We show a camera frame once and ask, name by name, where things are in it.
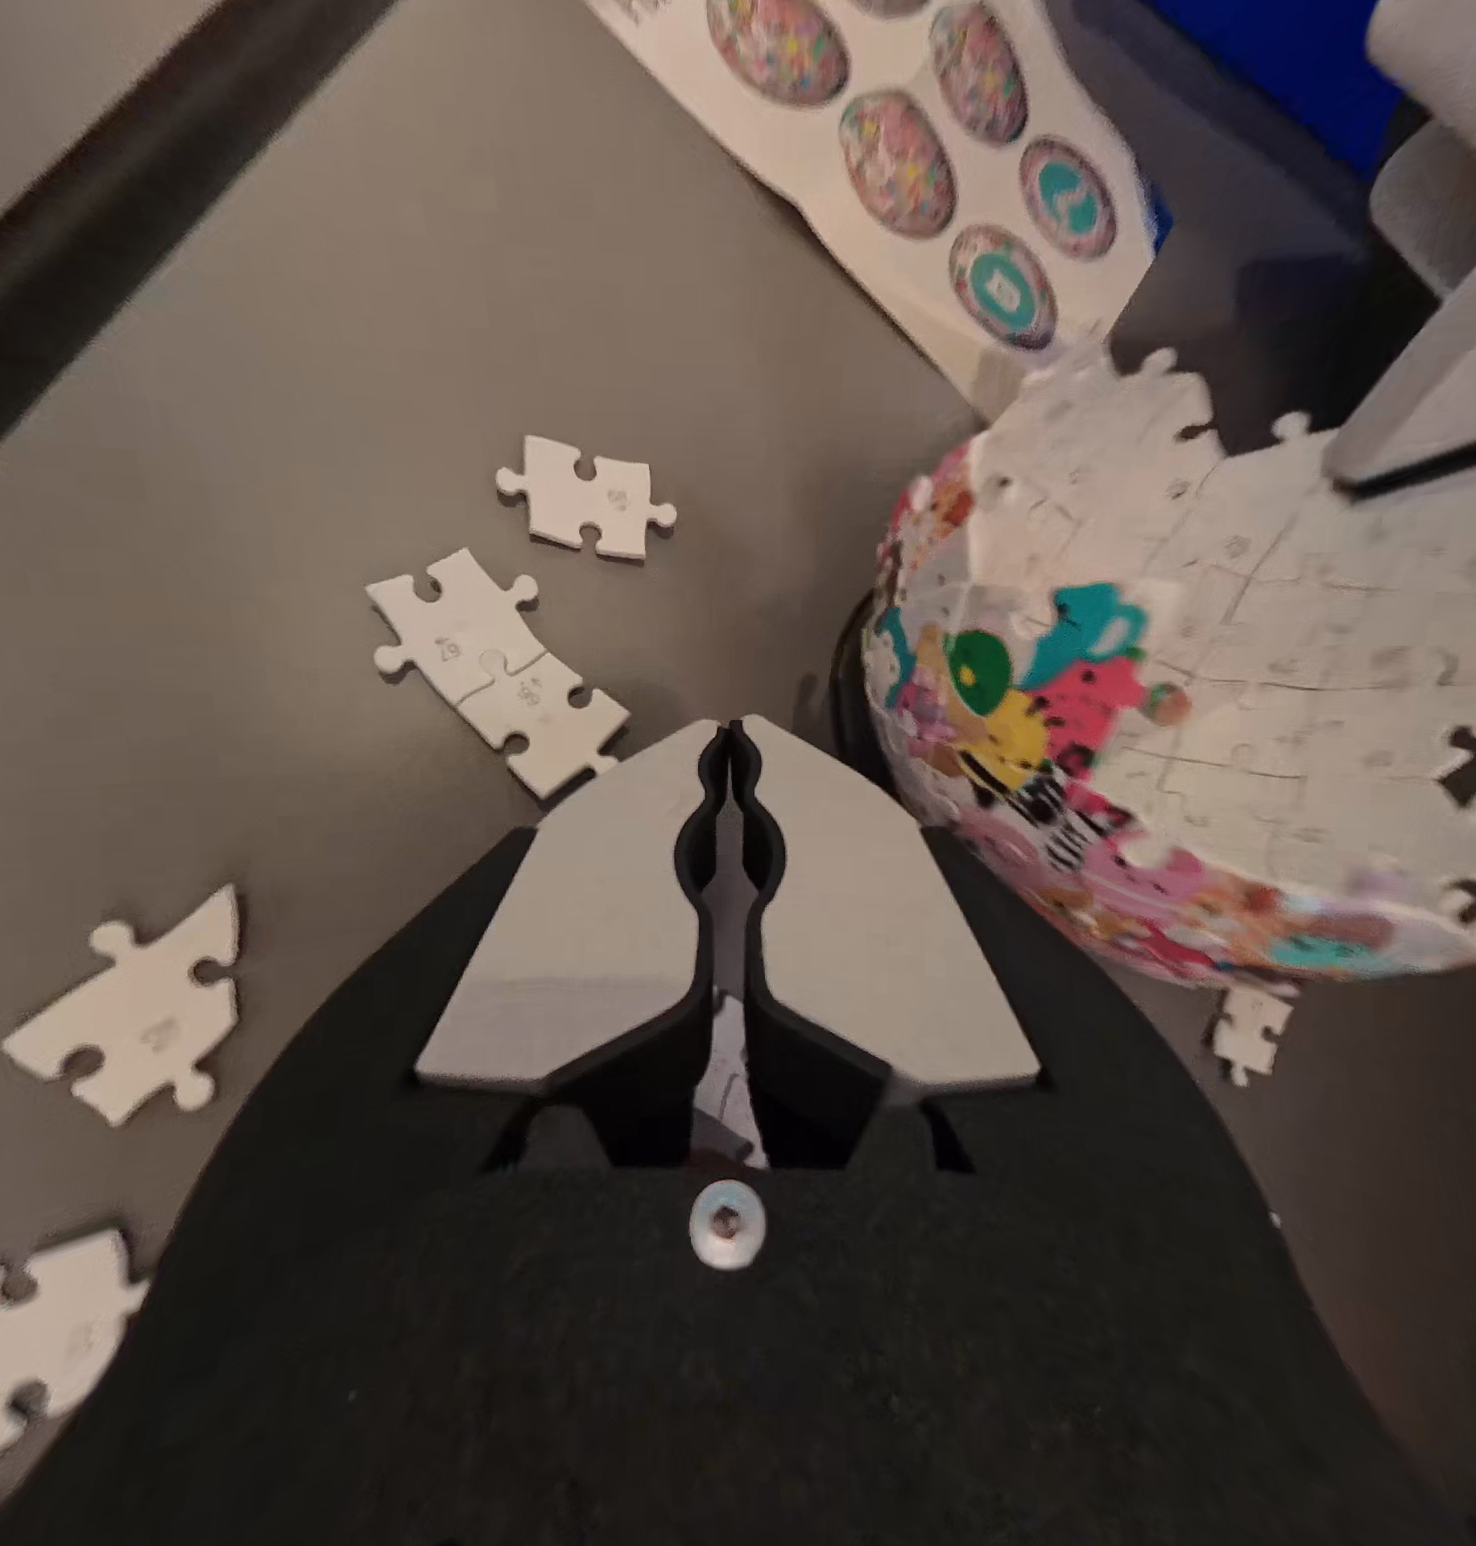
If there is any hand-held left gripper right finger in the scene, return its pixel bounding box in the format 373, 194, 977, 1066
739, 721, 1041, 1102

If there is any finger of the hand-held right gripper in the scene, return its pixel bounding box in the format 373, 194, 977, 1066
1362, 0, 1476, 296
1322, 286, 1476, 498

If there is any puzzle pieces group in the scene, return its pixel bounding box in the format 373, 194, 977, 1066
0, 432, 684, 1480

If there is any black ball stand ring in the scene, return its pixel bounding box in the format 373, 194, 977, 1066
829, 589, 913, 828

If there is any partly built white puzzle ball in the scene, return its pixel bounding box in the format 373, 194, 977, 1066
861, 346, 1476, 990

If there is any blue plastic bin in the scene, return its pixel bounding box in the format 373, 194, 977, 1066
1134, 0, 1421, 256

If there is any printed instruction leaflet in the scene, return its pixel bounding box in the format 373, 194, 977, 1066
587, 0, 1164, 419

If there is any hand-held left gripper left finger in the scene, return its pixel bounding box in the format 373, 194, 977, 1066
418, 721, 734, 1102

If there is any single white puzzle piece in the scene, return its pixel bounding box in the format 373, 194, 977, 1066
1207, 976, 1302, 1090
691, 993, 767, 1174

